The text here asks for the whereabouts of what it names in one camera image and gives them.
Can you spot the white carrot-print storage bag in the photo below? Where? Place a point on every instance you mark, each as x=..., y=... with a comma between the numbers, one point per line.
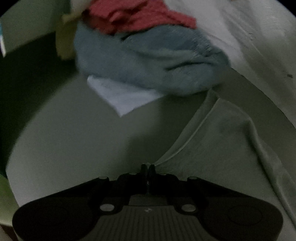
x=259, y=39

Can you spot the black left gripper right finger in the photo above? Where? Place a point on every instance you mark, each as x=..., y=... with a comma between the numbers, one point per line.
x=155, y=178

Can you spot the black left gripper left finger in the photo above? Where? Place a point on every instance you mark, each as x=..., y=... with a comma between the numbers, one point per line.
x=134, y=178

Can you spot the white folded garment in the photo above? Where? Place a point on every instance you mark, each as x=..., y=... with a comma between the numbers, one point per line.
x=122, y=97

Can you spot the red folded garment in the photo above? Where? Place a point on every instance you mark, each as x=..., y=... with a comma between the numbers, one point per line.
x=111, y=17

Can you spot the grey-blue folded garment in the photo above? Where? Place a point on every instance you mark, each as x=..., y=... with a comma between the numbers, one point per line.
x=171, y=59

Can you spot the light green garment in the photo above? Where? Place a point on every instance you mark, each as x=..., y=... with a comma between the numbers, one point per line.
x=220, y=144

